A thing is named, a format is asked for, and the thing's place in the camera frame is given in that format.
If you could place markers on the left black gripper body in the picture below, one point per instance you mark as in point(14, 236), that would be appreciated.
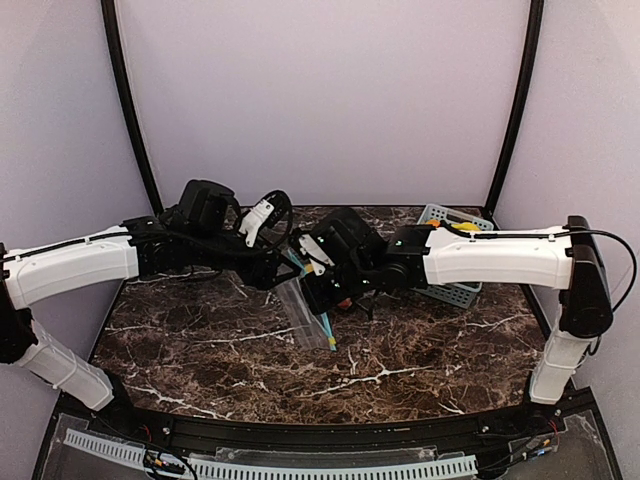
point(270, 267)

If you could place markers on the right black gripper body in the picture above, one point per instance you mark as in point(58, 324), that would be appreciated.
point(320, 288)

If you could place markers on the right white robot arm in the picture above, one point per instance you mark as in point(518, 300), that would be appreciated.
point(564, 258)

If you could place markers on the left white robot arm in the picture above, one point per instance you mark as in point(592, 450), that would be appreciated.
point(137, 248)

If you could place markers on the light blue perforated basket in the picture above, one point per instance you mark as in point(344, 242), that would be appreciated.
point(453, 266)

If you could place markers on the yellow toy banana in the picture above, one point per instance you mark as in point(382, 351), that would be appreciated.
point(466, 226)

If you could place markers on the black front rail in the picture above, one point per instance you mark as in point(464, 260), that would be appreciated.
point(492, 429)

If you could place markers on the white slotted cable duct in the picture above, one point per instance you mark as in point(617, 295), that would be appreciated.
point(228, 463)

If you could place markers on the left black frame post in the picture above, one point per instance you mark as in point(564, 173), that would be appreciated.
point(127, 104)

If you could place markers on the black frame post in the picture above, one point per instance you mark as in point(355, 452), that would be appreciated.
point(127, 104)
point(521, 92)

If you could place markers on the right black frame post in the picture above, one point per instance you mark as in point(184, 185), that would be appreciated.
point(521, 92)

